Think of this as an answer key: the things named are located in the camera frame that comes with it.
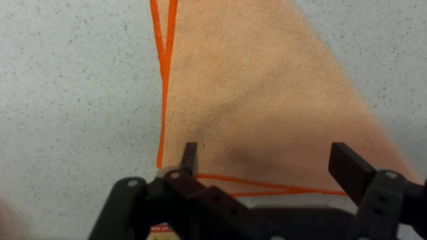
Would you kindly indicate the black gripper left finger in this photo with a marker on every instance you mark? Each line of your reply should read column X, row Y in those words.
column 177, row 198

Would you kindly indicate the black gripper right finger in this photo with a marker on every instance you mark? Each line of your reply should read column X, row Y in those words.
column 385, row 198

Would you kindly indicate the peach towel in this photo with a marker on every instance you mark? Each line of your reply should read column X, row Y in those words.
column 262, row 96

